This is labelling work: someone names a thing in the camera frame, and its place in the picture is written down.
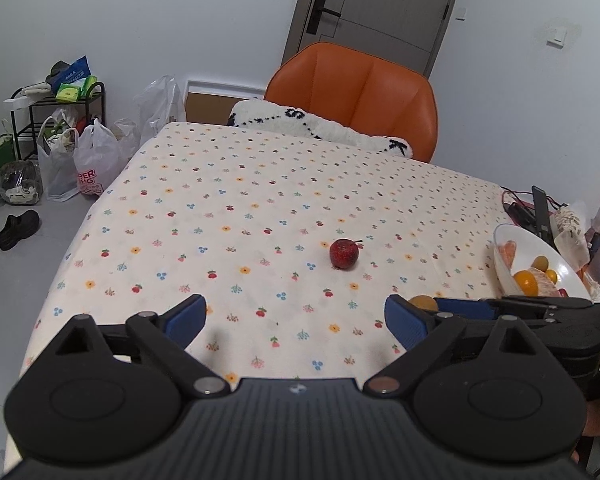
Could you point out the blue package on shelf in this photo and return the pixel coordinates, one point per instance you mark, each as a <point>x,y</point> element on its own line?
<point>64,73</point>

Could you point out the white fluffy cushion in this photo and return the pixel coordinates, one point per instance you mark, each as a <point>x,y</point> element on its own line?
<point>271,117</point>

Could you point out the large orange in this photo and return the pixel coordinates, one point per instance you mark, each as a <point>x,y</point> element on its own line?
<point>527,283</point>

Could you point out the orange leather chair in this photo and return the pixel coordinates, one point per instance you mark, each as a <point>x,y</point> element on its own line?
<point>360,91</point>

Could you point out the white plate blue rim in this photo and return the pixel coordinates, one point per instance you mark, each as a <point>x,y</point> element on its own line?
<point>526,266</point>

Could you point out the peeled pomelo segment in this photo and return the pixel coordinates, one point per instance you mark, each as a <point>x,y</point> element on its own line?
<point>546,287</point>
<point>507,253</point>

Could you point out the black door handle lock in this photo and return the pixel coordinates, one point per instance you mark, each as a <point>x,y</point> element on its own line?
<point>317,11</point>

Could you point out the green paper bag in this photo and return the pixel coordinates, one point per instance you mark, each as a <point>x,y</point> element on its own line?
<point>7,151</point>

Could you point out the cardboard box by wall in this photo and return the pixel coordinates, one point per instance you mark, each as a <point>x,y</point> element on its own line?
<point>210,102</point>

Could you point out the green package on shelf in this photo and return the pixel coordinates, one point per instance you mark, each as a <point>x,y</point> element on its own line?
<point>73,91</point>

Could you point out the floral tablecloth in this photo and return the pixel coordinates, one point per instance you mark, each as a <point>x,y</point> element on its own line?
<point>245,218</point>

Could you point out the clear bag with shoes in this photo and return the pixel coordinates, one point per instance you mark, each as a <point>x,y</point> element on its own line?
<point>20,183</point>

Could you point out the green brown kiwi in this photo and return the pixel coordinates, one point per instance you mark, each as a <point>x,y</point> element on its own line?
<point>425,303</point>
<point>541,263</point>

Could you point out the wall light switch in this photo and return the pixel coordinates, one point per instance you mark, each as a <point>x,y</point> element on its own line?
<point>557,36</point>

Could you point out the black metal shelf rack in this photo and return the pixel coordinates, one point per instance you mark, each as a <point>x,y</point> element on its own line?
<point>27,114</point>

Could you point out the small kumquat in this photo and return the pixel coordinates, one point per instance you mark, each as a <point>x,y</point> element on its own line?
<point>552,275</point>

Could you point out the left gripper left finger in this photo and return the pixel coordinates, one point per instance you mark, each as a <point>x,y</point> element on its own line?
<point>162,340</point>

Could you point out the black phone on stand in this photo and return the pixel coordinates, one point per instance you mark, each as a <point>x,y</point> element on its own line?
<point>542,216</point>

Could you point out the black shoe right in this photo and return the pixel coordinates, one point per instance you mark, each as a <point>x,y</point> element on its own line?
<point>18,228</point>

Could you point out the white plastic bag by wall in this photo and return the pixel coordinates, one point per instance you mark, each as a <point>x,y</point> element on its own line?
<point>160,103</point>

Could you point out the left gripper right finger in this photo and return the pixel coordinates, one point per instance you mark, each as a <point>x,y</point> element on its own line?
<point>425,337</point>

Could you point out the white shopping bag red print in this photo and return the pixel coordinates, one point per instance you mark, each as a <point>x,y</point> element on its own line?
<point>98,159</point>

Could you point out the grey door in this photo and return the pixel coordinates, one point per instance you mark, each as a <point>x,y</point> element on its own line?
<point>405,32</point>

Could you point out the white bag with groceries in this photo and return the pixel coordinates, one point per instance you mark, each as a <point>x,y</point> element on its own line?
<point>56,143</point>

